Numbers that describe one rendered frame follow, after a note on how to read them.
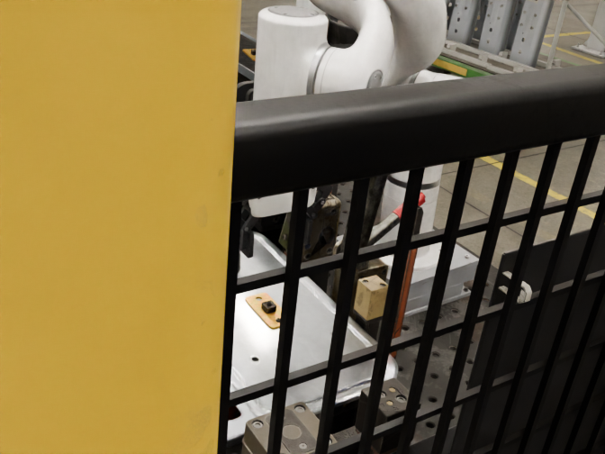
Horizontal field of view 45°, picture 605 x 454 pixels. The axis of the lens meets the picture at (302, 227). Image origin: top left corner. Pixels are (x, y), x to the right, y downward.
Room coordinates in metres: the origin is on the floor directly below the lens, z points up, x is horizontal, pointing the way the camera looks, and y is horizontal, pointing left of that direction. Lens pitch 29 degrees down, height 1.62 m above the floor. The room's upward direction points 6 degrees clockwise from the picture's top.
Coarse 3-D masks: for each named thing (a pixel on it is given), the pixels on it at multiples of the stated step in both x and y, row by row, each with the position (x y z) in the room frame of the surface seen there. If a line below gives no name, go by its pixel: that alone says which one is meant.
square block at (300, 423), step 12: (288, 408) 0.61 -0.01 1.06; (300, 408) 0.62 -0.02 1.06; (252, 420) 0.59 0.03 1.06; (264, 420) 0.59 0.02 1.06; (288, 420) 0.59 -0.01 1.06; (300, 420) 0.60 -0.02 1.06; (312, 420) 0.60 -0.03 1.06; (252, 432) 0.57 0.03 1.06; (264, 432) 0.57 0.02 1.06; (288, 432) 0.58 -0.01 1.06; (300, 432) 0.58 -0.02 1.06; (312, 432) 0.58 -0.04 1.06; (252, 444) 0.57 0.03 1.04; (264, 444) 0.56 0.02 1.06; (288, 444) 0.56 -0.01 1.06; (300, 444) 0.56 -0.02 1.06; (312, 444) 0.56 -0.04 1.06
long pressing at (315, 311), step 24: (264, 240) 1.08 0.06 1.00; (240, 264) 1.00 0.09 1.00; (264, 264) 1.01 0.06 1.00; (264, 288) 0.93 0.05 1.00; (312, 288) 0.94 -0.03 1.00; (240, 312) 0.87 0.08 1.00; (312, 312) 0.89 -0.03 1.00; (240, 336) 0.81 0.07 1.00; (264, 336) 0.82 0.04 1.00; (312, 336) 0.83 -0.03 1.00; (360, 336) 0.84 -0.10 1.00; (240, 360) 0.76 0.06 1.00; (264, 360) 0.76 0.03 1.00; (312, 360) 0.77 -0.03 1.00; (240, 384) 0.72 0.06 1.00; (312, 384) 0.73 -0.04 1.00; (360, 384) 0.74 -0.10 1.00; (264, 408) 0.68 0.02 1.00; (312, 408) 0.69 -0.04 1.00
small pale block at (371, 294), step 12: (372, 276) 0.90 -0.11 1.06; (360, 288) 0.88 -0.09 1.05; (372, 288) 0.87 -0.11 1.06; (384, 288) 0.87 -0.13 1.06; (360, 300) 0.88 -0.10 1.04; (372, 300) 0.86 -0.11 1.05; (384, 300) 0.88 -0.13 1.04; (360, 312) 0.87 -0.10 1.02; (372, 312) 0.87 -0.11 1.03; (360, 324) 0.88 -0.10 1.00; (372, 324) 0.87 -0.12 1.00; (372, 336) 0.87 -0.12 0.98
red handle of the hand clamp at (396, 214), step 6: (420, 192) 1.03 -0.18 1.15; (420, 198) 1.01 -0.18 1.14; (402, 204) 1.01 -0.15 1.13; (420, 204) 1.01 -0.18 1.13; (396, 210) 1.00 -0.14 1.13; (390, 216) 1.00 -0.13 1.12; (396, 216) 1.00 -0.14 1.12; (384, 222) 0.99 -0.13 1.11; (390, 222) 0.99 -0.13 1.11; (396, 222) 0.99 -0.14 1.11; (378, 228) 0.98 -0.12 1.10; (384, 228) 0.98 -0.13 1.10; (390, 228) 0.99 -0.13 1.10; (372, 234) 0.98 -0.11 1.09; (378, 234) 0.97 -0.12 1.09; (384, 234) 0.98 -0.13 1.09; (372, 240) 0.97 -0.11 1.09; (378, 240) 0.98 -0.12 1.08
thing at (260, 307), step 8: (248, 296) 0.90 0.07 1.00; (256, 296) 0.91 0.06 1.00; (264, 296) 0.91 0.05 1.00; (256, 304) 0.89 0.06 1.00; (264, 304) 0.87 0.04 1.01; (272, 304) 0.88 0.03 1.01; (256, 312) 0.87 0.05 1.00; (264, 312) 0.87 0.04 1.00; (272, 312) 0.87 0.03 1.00; (280, 312) 0.87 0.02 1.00; (264, 320) 0.85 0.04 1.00; (272, 320) 0.85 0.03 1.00; (272, 328) 0.83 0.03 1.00
